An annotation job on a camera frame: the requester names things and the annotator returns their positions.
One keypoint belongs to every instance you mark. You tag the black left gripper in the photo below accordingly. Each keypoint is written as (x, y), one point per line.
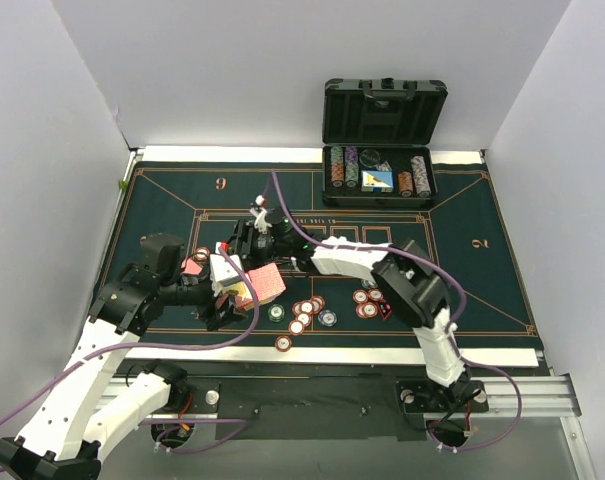
(222, 304)

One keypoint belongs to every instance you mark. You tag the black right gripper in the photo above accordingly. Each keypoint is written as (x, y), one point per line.
(245, 240)

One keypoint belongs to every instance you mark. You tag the red playing card deck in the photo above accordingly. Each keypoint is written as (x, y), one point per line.
(267, 283)

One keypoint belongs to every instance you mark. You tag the dealt card seat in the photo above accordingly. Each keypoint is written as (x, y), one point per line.
(191, 268)

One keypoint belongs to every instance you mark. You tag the green poker chip stack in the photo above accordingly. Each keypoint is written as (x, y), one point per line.
(276, 313)

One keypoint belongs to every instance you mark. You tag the red poker chip stack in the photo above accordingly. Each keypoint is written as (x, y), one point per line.
(306, 310)

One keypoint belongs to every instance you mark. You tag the blue poker chip stack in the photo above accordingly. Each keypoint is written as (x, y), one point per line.
(327, 318)

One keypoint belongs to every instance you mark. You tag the moved red chip group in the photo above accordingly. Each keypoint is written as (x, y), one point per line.
(367, 302)

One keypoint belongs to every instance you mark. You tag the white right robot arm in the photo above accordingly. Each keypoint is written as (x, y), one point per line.
(417, 291)

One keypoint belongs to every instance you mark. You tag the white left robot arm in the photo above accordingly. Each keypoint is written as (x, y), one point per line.
(70, 437)

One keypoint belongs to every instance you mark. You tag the dark green poker table mat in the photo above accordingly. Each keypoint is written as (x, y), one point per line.
(462, 231)

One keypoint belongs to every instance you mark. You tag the green orange chip row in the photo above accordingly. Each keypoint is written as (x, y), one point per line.
(337, 166)

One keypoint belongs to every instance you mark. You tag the blue boxed card deck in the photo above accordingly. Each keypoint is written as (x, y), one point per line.
(377, 181)

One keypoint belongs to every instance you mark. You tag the black dealer button in case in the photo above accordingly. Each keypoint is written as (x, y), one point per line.
(369, 158)

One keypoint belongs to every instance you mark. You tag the orange chip row in case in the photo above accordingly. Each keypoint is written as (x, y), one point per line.
(405, 184)

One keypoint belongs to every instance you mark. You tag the black poker chip case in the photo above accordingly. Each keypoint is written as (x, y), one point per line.
(395, 117)

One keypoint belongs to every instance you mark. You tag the purple chip row in case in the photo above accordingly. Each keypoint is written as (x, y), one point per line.
(420, 177)

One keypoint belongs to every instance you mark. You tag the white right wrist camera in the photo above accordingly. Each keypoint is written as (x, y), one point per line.
(259, 212)

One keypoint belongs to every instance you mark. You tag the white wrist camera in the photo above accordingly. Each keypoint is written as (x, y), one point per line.
(259, 212)
(224, 274)

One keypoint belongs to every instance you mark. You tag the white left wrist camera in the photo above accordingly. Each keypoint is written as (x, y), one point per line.
(224, 274)

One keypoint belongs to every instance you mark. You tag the aluminium front rail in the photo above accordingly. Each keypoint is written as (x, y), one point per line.
(545, 396)

